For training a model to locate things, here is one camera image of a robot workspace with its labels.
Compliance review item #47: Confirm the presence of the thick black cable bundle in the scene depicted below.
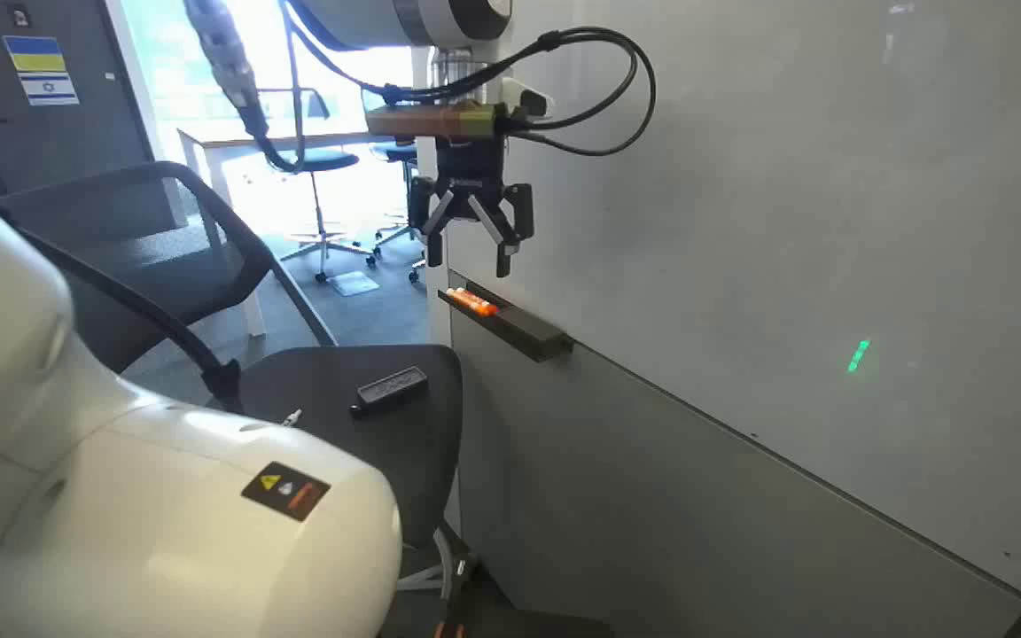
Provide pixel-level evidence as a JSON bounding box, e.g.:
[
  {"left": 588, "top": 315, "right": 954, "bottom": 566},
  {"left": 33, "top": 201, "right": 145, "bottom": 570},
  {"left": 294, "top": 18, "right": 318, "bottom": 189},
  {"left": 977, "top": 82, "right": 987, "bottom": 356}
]
[{"left": 182, "top": 0, "right": 305, "bottom": 178}]

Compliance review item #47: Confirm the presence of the orange marker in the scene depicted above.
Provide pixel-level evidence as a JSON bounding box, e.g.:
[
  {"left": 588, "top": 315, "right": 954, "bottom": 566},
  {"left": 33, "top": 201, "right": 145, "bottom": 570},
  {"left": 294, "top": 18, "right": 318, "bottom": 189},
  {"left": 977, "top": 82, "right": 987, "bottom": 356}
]
[{"left": 443, "top": 286, "right": 500, "bottom": 322}]

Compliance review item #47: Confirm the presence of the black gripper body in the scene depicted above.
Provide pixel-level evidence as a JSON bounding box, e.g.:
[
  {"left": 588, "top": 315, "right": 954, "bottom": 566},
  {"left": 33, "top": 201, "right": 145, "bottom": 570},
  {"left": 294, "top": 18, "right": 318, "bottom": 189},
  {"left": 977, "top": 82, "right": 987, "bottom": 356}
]
[{"left": 434, "top": 132, "right": 509, "bottom": 206}]

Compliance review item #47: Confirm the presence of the blue yellow door poster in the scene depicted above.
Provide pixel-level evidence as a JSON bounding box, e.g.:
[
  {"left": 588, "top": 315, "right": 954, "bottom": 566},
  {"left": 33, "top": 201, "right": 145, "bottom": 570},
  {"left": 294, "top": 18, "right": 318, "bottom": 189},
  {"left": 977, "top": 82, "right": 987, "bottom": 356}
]
[{"left": 0, "top": 31, "right": 86, "bottom": 110}]

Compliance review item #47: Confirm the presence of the black mesh office chair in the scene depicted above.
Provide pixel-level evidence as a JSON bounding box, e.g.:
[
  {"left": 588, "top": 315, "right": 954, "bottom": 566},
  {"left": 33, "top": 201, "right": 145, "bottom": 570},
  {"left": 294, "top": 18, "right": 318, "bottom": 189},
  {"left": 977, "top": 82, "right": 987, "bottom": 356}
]
[{"left": 0, "top": 159, "right": 488, "bottom": 638}]

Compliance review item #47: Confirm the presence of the thin black camera cable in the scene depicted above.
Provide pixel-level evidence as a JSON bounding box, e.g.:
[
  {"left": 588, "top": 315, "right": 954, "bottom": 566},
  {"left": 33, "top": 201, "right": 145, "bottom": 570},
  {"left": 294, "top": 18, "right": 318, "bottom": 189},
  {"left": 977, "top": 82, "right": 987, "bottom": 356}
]
[{"left": 281, "top": 0, "right": 660, "bottom": 159}]

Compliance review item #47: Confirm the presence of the large wall whiteboard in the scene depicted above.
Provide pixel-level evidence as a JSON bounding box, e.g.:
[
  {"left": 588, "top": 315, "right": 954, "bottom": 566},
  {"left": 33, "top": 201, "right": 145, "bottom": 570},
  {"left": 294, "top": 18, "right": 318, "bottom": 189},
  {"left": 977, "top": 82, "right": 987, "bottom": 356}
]
[{"left": 419, "top": 0, "right": 1021, "bottom": 624}]

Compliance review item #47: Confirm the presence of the black marker tray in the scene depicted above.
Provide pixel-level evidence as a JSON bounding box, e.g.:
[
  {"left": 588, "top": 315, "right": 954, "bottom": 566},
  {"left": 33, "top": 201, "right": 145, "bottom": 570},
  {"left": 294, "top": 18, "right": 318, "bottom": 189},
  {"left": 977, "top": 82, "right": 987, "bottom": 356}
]
[{"left": 435, "top": 282, "right": 578, "bottom": 364}]

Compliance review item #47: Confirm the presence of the dark grey door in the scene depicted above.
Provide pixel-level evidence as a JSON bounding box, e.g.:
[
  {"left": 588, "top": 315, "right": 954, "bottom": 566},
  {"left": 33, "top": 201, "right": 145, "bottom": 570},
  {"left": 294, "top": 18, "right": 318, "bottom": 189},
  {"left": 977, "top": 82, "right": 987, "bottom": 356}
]
[{"left": 0, "top": 0, "right": 178, "bottom": 231}]

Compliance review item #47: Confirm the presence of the blue seat stool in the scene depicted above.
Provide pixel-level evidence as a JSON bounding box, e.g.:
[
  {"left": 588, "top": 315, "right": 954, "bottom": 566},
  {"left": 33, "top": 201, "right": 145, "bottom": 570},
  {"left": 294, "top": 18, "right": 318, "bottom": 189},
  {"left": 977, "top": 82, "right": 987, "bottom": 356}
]
[
  {"left": 364, "top": 137, "right": 434, "bottom": 286},
  {"left": 252, "top": 82, "right": 370, "bottom": 286}
]

